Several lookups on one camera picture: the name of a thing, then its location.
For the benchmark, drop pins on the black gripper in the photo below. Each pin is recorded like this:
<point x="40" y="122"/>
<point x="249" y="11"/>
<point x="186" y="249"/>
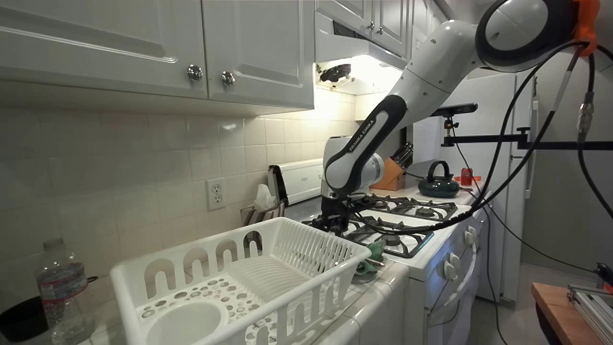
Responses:
<point x="335" y="205"/>

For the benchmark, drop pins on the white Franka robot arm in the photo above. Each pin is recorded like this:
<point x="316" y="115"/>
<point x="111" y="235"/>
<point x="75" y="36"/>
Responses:
<point x="421" y="82"/>

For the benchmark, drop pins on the green cloth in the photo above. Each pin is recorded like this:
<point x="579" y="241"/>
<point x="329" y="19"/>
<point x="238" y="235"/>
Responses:
<point x="374" y="251"/>

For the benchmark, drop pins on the white plastic dish rack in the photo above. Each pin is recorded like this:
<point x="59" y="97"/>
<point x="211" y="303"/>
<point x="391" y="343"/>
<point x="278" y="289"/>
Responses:
<point x="280" y="274"/>

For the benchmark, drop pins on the wooden knife block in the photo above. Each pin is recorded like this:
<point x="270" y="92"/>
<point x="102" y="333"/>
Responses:
<point x="395" y="174"/>

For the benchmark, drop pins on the black kettle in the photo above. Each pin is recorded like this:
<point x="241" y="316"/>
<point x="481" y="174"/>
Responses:
<point x="439" y="186"/>

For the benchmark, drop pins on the white gas stove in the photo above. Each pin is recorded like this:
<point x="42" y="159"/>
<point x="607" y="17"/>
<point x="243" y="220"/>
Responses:
<point x="441" y="280"/>

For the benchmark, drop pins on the red canister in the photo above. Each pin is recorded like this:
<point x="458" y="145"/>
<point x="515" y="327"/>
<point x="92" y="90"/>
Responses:
<point x="465" y="176"/>

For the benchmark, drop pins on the small black device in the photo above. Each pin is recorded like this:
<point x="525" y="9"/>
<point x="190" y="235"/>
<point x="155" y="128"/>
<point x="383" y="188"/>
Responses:
<point x="335" y="71"/>

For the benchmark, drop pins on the silver cabinet knob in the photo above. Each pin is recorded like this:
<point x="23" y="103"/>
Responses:
<point x="193" y="71"/>
<point x="228" y="76"/>

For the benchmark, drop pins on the white range hood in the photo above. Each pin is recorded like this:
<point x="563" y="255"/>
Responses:
<point x="356" y="44"/>

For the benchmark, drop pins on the white refrigerator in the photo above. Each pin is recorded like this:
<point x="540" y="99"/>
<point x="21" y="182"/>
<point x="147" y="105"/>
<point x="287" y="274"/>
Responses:
<point x="513" y="255"/>

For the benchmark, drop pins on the white upper kitchen cabinet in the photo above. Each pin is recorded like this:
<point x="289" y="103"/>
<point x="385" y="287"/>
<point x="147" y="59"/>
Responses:
<point x="96" y="38"/>
<point x="389" y="25"/>

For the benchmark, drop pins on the wooden table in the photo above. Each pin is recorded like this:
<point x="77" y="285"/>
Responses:
<point x="556" y="312"/>

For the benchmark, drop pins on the clear plastic water bottle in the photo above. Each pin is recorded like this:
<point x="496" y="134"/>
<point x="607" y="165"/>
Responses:
<point x="59" y="287"/>

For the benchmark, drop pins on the black boom pole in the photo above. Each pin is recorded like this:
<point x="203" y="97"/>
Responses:
<point x="603" y="143"/>

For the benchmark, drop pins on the black pan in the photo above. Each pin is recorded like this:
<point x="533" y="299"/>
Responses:
<point x="21" y="318"/>

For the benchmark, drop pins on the white wall outlet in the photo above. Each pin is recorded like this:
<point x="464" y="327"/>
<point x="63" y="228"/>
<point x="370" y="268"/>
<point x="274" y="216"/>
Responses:
<point x="216" y="193"/>

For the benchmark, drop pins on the black camera on stand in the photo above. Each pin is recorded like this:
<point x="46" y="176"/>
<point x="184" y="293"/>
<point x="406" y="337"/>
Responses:
<point x="454" y="109"/>

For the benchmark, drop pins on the grey metal frame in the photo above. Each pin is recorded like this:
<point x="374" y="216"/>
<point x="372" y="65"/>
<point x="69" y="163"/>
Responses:
<point x="596" y="306"/>

